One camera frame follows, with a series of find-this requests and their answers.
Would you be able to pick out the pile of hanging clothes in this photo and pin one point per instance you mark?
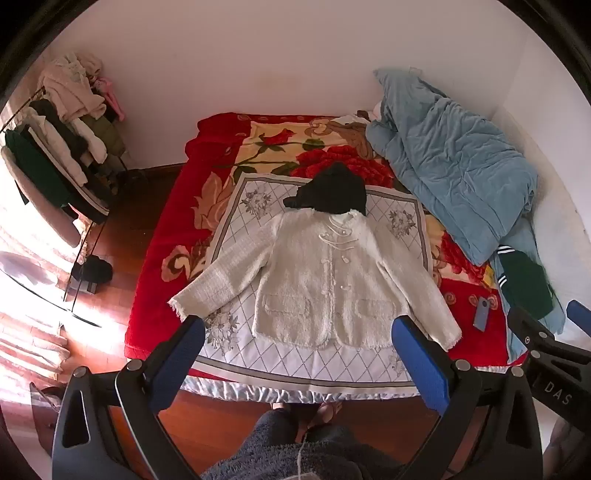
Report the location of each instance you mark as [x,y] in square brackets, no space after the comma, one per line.
[69,92]

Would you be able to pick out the white diamond patterned cloth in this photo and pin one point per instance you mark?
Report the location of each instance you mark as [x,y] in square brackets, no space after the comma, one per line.
[300,362]

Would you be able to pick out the black bundle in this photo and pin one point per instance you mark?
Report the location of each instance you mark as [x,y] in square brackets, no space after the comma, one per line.
[97,270]

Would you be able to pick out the person's right hand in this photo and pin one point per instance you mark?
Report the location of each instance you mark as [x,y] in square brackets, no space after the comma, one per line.
[570,454]

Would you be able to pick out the person's grey fuzzy robe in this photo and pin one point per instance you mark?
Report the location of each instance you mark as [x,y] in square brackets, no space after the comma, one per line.
[286,452]

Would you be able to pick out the person's foot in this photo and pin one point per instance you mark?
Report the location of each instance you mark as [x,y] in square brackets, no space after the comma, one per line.
[328,411]
[278,406]

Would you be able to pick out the black knit garment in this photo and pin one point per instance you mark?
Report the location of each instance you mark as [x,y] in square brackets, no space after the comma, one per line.
[332,189]

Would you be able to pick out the pink garment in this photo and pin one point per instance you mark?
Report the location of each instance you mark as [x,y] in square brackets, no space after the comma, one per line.
[113,99]

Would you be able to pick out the red floral blanket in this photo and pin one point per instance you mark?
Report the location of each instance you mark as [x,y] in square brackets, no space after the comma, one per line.
[157,240]

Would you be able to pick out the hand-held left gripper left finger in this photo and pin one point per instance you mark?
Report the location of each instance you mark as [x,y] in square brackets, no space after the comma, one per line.
[182,355]

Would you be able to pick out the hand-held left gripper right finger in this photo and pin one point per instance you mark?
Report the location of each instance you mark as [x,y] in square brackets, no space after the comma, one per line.
[418,364]

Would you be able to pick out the black metal clothes rack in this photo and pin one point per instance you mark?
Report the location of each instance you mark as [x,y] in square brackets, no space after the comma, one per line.
[82,247]

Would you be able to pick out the light blue quilt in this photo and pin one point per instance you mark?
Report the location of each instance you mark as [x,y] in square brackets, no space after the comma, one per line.
[452,161]

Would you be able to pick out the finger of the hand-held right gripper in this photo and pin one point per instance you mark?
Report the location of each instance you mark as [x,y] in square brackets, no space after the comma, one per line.
[581,316]
[524,327]

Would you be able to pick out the dark green striped garment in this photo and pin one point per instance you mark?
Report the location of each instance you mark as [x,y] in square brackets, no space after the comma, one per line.
[526,281]

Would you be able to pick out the person's left foot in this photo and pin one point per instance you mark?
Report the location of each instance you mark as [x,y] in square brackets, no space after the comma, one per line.
[278,406]

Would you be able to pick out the grey blue phone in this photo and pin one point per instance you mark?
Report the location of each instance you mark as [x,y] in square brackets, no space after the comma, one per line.
[481,314]

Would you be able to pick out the white fuzzy jacket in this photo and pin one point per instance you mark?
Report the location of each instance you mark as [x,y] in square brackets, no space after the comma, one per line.
[314,286]

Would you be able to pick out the person's right foot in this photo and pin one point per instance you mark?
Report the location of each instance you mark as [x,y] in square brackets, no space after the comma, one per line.
[328,411]

